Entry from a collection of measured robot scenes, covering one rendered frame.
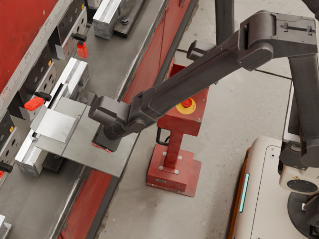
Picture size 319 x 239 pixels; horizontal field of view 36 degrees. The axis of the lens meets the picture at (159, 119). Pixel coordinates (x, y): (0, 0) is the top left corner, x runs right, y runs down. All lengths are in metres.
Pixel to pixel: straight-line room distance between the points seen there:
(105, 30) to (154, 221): 1.04
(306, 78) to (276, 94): 1.77
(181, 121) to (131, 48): 0.32
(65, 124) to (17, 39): 0.47
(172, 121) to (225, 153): 0.84
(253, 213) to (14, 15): 1.47
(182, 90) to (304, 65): 0.27
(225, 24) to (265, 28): 0.57
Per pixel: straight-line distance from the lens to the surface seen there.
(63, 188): 1.52
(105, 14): 1.73
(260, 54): 0.95
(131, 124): 1.18
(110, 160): 1.41
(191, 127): 1.78
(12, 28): 1.03
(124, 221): 2.39
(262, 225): 2.18
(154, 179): 2.37
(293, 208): 2.25
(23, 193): 1.54
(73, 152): 1.43
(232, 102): 2.72
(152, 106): 1.14
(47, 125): 1.47
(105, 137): 1.32
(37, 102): 1.17
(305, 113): 1.14
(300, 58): 0.99
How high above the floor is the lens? 2.30
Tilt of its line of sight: 62 degrees down
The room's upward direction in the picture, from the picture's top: 8 degrees clockwise
